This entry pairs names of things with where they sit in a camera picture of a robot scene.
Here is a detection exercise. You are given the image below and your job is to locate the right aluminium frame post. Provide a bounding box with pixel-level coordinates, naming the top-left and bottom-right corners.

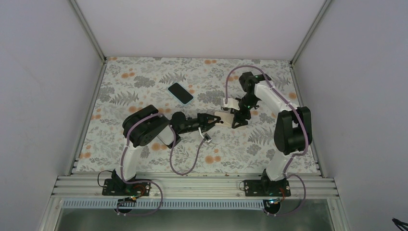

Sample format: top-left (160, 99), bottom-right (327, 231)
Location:
top-left (290, 0), bottom-right (332, 68)

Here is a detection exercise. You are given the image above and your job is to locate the beige phone case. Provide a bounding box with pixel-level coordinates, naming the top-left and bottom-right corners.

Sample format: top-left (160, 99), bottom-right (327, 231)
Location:
top-left (214, 112), bottom-right (234, 128)

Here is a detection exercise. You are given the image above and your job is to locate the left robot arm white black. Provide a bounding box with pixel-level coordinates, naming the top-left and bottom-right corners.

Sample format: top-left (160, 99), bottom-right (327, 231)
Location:
top-left (111, 105), bottom-right (221, 195)

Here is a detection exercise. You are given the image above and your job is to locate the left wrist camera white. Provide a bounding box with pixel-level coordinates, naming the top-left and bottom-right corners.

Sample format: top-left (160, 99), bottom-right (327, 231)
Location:
top-left (204, 133), bottom-right (212, 143)

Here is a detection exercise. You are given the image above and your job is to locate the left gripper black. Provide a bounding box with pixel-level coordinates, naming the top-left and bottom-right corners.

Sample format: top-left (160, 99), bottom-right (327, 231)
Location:
top-left (178, 114), bottom-right (221, 135)

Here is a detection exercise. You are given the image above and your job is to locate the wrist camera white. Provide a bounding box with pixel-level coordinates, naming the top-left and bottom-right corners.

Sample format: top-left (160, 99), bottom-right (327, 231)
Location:
top-left (204, 133), bottom-right (212, 143)
top-left (221, 98), bottom-right (240, 111)

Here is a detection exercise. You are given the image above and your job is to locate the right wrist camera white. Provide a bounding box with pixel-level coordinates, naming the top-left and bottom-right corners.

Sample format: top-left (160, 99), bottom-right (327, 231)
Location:
top-left (221, 98), bottom-right (240, 111)

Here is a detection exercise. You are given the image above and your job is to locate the black cable at corner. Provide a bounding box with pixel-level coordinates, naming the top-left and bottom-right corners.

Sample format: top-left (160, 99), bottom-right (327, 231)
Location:
top-left (392, 218), bottom-right (408, 231)

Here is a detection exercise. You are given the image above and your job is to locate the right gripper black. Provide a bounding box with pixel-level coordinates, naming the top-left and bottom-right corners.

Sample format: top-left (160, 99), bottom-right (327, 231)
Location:
top-left (230, 94), bottom-right (259, 128)

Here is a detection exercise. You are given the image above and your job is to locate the aluminium frame post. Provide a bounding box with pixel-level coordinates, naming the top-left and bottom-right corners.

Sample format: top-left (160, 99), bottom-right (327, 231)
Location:
top-left (290, 0), bottom-right (332, 68)
top-left (69, 0), bottom-right (106, 63)

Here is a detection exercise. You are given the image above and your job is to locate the phone in light blue case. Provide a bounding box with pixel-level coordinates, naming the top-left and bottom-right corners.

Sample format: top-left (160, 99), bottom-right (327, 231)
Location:
top-left (167, 83), bottom-right (194, 105)

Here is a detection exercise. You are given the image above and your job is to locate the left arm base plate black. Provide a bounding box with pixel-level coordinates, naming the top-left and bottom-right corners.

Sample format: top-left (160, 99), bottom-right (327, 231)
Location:
top-left (102, 179), bottom-right (151, 197)

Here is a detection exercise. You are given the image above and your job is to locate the left aluminium frame post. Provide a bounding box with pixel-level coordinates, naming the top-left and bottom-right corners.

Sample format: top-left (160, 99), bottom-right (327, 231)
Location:
top-left (69, 0), bottom-right (106, 63)

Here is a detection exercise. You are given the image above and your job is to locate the aluminium mounting rail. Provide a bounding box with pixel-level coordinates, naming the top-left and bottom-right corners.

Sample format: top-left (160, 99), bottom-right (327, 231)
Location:
top-left (51, 172), bottom-right (339, 199)

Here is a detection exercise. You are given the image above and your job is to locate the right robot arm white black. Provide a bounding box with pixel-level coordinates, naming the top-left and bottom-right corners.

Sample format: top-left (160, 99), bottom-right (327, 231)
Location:
top-left (230, 72), bottom-right (312, 196)

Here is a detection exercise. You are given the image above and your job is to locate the floral patterned table mat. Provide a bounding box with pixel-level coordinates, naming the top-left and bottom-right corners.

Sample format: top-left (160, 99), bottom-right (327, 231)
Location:
top-left (76, 56), bottom-right (319, 175)

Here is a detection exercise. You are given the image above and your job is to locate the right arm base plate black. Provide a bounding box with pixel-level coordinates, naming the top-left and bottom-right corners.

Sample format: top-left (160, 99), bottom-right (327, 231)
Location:
top-left (243, 178), bottom-right (291, 197)

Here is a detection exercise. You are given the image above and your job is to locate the slotted cable duct grey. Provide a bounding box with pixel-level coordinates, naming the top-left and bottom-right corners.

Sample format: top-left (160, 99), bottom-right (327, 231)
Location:
top-left (61, 198), bottom-right (264, 210)

